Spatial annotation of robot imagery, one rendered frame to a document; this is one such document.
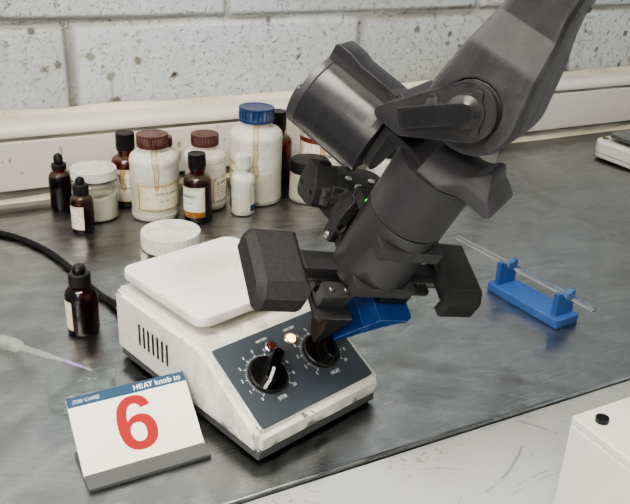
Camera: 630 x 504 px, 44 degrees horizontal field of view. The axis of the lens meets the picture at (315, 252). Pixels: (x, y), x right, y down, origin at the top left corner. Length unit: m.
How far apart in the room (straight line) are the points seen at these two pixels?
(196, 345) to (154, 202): 0.41
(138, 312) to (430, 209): 0.28
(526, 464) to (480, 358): 0.15
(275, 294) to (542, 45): 0.23
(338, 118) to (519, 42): 0.12
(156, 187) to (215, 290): 0.37
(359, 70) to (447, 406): 0.30
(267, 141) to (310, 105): 0.52
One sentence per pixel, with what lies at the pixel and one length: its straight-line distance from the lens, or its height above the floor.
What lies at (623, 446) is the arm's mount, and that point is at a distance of 0.49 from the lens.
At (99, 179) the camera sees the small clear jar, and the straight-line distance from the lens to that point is 0.99.
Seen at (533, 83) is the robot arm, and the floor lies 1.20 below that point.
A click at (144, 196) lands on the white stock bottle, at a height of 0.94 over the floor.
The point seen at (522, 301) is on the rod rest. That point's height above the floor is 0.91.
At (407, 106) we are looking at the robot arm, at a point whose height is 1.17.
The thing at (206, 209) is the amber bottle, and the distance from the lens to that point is 1.00.
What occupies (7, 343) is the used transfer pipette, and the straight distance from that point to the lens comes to 0.74.
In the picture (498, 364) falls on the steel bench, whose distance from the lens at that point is 0.74.
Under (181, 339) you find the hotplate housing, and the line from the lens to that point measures 0.62.
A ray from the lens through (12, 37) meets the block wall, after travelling 1.09.
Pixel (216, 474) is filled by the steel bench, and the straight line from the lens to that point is 0.59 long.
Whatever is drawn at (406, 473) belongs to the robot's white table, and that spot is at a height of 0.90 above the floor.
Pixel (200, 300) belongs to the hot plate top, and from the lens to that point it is 0.63.
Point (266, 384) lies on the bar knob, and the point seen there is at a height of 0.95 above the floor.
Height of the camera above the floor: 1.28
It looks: 24 degrees down
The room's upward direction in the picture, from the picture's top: 3 degrees clockwise
